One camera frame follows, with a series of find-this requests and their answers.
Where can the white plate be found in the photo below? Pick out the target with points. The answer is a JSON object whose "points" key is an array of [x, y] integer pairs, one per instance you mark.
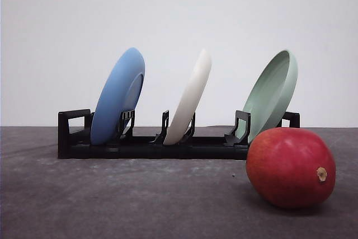
{"points": [[191, 97]]}

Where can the red pomegranate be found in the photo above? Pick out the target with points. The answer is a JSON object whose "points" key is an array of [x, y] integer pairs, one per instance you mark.
{"points": [[291, 167]]}

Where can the blue plate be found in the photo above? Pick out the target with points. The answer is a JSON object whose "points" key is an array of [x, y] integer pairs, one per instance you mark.
{"points": [[118, 94]]}

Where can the light green plate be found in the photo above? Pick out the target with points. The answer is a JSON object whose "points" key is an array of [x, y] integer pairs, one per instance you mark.
{"points": [[270, 95]]}

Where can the black plate rack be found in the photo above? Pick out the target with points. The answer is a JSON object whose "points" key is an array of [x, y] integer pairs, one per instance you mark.
{"points": [[75, 139]]}

